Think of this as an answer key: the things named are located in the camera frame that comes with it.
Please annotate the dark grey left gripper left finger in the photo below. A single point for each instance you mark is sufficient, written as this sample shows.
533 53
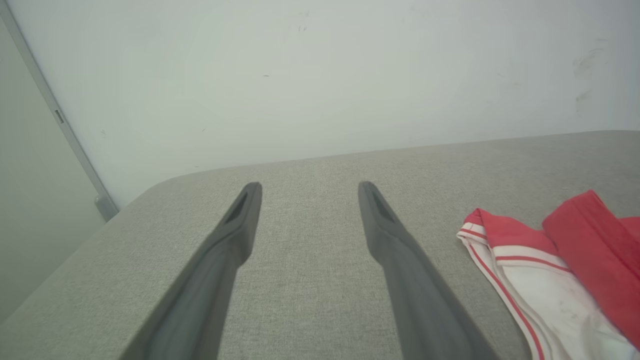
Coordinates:
210 280

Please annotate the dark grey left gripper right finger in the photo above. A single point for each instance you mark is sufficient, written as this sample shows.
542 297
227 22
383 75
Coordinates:
420 290

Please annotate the red and white garment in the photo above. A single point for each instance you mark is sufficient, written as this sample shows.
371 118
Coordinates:
565 285

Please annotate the grey fabric sofa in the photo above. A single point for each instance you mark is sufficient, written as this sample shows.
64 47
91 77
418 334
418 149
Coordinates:
310 280

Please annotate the grey metal frame post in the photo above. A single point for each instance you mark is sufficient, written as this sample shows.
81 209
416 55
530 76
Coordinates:
65 130

